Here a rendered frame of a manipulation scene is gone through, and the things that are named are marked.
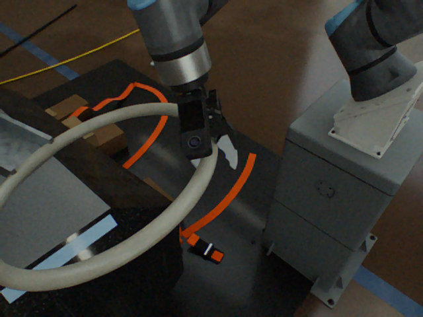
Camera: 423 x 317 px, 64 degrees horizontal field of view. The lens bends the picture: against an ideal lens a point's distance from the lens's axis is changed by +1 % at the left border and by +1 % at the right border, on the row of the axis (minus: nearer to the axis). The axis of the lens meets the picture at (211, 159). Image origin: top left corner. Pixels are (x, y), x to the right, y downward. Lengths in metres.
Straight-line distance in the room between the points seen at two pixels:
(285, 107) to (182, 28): 2.20
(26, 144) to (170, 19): 0.57
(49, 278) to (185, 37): 0.40
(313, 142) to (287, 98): 1.60
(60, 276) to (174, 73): 0.34
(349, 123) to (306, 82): 1.86
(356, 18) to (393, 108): 0.27
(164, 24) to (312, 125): 0.82
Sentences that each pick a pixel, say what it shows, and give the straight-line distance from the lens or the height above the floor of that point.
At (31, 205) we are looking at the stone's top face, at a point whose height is 0.82.
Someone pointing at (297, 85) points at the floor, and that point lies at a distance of 2.93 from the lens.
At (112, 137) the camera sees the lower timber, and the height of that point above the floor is 0.15.
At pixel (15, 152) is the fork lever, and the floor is 1.04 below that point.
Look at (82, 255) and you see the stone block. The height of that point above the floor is 0.78.
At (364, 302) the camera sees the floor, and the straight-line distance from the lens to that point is 1.88.
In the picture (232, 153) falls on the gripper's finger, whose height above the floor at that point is 1.17.
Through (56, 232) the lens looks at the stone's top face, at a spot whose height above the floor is 0.82.
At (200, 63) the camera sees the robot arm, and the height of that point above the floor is 1.35.
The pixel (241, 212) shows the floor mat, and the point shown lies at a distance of 1.95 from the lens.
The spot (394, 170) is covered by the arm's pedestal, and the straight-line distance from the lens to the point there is 1.17.
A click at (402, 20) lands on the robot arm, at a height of 1.24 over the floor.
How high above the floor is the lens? 1.63
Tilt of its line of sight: 48 degrees down
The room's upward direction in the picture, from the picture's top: straight up
